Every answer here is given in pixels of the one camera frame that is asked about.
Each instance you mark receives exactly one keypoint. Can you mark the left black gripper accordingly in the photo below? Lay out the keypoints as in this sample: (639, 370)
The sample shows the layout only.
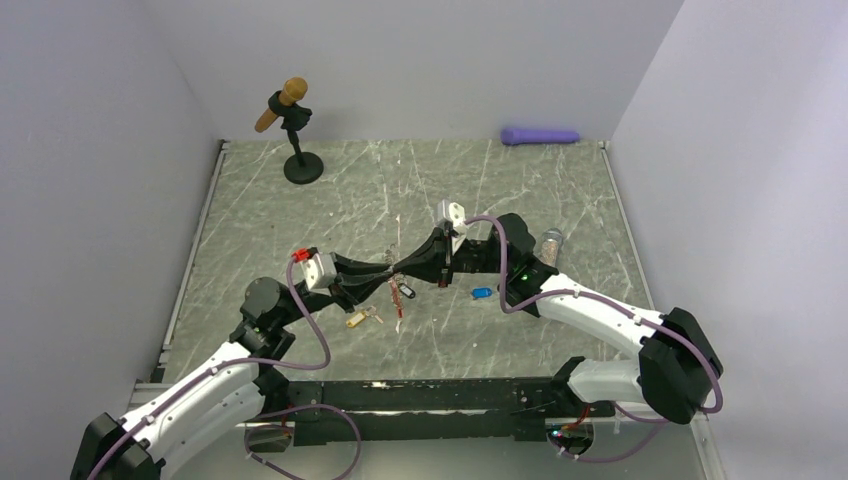
(355, 279)

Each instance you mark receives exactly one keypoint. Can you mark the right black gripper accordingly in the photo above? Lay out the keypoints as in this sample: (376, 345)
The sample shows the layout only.
(433, 257)

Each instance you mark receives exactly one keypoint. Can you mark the red handled metal keyring holder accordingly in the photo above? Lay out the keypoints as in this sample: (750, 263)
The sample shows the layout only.
(389, 257)

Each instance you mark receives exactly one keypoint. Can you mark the yellow tagged key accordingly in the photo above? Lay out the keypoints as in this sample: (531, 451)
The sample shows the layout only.
(361, 316)

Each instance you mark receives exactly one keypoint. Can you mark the blue tagged key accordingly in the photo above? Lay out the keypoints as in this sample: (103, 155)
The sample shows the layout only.
(481, 292)

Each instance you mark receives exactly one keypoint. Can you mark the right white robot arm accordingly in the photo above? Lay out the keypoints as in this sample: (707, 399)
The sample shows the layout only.
(668, 363)

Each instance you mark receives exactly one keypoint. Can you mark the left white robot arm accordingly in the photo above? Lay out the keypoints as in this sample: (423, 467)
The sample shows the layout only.
(244, 376)

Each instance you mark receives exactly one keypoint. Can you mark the black microphone stand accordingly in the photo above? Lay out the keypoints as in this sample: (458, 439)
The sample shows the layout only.
(302, 167)

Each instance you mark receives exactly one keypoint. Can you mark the purple cylinder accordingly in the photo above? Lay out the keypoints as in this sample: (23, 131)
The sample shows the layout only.
(513, 136)

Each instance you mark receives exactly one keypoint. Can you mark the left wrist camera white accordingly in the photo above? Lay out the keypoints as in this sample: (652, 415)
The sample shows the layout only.
(319, 269)

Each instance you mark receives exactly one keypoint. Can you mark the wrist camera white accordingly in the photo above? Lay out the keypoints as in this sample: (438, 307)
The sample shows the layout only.
(454, 215)
(319, 269)

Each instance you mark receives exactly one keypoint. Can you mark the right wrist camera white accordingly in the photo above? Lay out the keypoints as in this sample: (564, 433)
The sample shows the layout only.
(454, 215)

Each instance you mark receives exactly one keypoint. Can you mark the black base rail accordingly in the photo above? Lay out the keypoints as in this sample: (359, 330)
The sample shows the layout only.
(521, 408)

